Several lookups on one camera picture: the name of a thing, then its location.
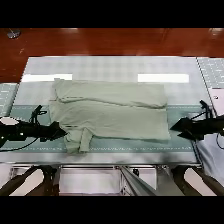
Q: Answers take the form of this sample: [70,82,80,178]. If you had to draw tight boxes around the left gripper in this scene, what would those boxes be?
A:
[37,121,68,143]

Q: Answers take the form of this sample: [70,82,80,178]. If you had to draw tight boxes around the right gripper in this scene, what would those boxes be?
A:
[169,117,208,141]

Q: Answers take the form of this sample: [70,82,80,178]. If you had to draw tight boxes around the pale green T-shirt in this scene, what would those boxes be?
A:
[48,78,172,155]

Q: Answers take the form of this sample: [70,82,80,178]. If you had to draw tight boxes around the light blue garment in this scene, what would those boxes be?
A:
[194,133,224,184]

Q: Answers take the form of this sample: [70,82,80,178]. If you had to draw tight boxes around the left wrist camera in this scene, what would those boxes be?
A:
[29,104,48,125]

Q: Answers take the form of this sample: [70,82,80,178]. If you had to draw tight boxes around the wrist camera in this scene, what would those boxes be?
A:
[29,104,48,125]
[198,98,215,120]

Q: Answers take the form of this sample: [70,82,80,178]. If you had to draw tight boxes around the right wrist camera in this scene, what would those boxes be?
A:
[198,98,215,120]

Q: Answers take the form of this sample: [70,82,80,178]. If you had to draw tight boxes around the black cable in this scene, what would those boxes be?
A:
[0,135,42,153]
[215,132,224,150]

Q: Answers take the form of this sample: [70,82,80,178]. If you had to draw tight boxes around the silver frame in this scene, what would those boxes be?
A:
[0,161,205,197]

